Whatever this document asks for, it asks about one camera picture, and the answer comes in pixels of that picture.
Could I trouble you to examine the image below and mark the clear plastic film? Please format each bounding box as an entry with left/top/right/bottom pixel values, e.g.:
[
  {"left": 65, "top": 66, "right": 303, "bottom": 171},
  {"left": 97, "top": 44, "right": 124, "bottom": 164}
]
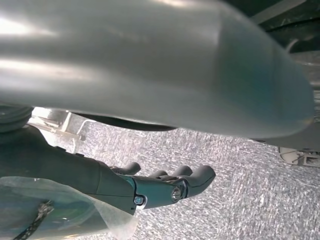
[{"left": 0, "top": 175, "right": 139, "bottom": 240}]

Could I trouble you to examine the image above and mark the black braided cable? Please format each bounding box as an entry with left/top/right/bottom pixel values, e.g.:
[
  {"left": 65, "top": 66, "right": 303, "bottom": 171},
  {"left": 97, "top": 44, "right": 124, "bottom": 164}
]
[{"left": 14, "top": 199, "right": 55, "bottom": 240}]

